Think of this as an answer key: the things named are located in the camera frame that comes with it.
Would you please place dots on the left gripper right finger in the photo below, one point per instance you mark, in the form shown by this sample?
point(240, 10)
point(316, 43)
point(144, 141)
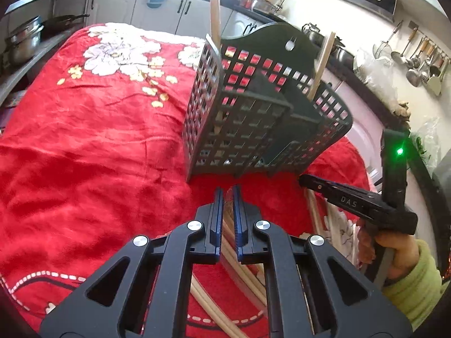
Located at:
point(312, 290)

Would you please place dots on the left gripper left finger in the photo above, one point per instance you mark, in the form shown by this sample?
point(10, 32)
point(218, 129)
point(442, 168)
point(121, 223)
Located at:
point(144, 289)

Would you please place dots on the chopstick pair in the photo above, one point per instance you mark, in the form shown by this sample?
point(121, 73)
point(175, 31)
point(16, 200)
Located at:
point(213, 310)

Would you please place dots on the plastic bag on counter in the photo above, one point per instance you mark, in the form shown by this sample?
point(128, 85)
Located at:
point(376, 74)

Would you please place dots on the hanging ladles and spatulas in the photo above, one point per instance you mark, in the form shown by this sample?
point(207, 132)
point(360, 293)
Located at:
point(427, 64)

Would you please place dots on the red floral tablecloth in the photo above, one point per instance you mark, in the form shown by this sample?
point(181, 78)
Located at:
point(93, 155)

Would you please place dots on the black plastic utensil basket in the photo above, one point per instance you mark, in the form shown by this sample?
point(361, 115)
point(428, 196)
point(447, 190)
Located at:
point(255, 106)

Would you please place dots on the stacked steel pots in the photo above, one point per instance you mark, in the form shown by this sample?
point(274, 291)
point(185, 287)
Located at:
point(23, 42)

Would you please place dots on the black frying pan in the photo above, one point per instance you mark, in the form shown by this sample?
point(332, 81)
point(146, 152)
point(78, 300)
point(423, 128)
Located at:
point(61, 23)

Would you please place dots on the wire strainer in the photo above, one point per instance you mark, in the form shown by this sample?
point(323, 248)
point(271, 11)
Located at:
point(384, 47)

